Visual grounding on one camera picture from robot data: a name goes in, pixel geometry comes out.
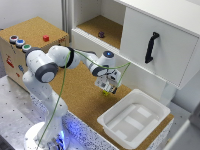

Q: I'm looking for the white plastic box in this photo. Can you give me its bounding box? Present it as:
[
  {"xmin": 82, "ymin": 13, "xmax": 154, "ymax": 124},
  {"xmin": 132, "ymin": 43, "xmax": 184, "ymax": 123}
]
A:
[{"xmin": 96, "ymin": 88, "xmax": 172, "ymax": 150}]

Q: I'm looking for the yellow block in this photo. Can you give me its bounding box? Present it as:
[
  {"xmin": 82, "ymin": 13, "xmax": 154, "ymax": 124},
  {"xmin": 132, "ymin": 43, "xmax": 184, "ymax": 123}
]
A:
[{"xmin": 102, "ymin": 88, "xmax": 111, "ymax": 96}]

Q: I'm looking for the wooden drawer box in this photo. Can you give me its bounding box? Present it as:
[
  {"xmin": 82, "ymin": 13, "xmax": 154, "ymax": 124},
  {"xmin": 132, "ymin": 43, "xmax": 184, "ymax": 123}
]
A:
[{"xmin": 0, "ymin": 16, "xmax": 71, "ymax": 91}]

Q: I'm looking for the green button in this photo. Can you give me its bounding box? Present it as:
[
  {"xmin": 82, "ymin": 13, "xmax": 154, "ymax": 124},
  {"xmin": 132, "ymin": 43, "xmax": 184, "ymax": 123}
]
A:
[{"xmin": 21, "ymin": 44, "xmax": 33, "ymax": 54}]

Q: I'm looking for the red button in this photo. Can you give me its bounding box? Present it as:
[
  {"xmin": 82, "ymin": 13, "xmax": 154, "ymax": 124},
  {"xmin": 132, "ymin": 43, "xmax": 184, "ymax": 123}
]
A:
[{"xmin": 9, "ymin": 34, "xmax": 19, "ymax": 44}]

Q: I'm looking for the green cable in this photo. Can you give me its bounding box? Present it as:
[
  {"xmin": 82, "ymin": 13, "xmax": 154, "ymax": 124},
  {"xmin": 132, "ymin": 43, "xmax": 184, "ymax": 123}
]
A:
[{"xmin": 35, "ymin": 49, "xmax": 132, "ymax": 149}]

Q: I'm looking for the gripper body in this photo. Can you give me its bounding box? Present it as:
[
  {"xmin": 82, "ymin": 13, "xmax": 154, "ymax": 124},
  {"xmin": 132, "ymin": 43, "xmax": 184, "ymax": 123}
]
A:
[{"xmin": 94, "ymin": 73, "xmax": 119, "ymax": 95}]

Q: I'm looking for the black door handle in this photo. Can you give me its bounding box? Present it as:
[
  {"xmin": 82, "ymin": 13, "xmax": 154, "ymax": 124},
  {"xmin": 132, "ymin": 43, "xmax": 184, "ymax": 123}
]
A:
[{"xmin": 144, "ymin": 31, "xmax": 160, "ymax": 65}]

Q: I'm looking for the blue button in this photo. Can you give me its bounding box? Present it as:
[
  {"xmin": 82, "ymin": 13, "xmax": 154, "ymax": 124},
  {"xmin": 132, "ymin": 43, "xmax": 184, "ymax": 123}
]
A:
[{"xmin": 15, "ymin": 38, "xmax": 26, "ymax": 49}]

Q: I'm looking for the white sliding door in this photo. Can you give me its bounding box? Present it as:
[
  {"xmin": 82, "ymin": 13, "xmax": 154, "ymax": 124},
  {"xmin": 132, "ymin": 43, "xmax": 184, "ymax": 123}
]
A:
[{"xmin": 119, "ymin": 6, "xmax": 200, "ymax": 91}]

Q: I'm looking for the white cabinet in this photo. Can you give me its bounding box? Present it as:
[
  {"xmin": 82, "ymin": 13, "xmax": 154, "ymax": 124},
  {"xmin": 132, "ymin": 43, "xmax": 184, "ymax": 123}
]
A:
[{"xmin": 70, "ymin": 0, "xmax": 200, "ymax": 107}]

